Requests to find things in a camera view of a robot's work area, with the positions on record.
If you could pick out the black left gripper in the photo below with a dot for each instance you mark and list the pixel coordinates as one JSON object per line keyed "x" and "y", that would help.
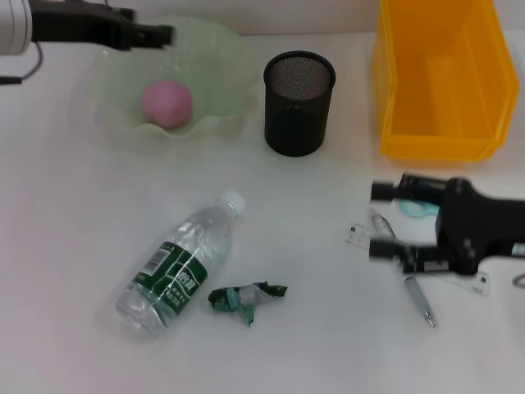
{"x": 82, "y": 24}

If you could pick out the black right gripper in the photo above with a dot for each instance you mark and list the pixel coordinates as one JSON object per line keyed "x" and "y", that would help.
{"x": 476, "y": 221}

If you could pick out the blue scissors with sheath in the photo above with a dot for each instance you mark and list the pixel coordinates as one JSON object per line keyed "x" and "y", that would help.
{"x": 418, "y": 210}

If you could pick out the transparent plastic ruler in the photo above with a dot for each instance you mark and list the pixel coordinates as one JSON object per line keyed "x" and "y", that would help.
{"x": 361, "y": 235}

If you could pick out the pink toy peach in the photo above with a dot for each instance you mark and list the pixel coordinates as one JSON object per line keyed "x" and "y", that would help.
{"x": 167, "y": 104}

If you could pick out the grey clear ballpoint pen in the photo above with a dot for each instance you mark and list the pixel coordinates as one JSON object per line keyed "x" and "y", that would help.
{"x": 419, "y": 297}

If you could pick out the green plastic wrapper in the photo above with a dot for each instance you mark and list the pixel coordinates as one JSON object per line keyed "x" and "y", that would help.
{"x": 242, "y": 297}

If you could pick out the clear water bottle green label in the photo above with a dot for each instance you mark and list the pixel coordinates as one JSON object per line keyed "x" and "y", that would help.
{"x": 180, "y": 262}

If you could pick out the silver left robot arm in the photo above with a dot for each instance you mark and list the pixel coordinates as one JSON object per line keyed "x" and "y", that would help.
{"x": 12, "y": 24}

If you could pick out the translucent green fruit bowl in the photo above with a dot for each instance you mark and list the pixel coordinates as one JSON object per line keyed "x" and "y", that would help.
{"x": 205, "y": 70}

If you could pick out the black mesh pen holder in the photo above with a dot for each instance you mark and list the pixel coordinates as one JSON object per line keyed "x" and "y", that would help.
{"x": 297, "y": 119}

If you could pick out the yellow plastic bin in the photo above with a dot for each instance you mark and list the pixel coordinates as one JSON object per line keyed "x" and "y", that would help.
{"x": 447, "y": 102}

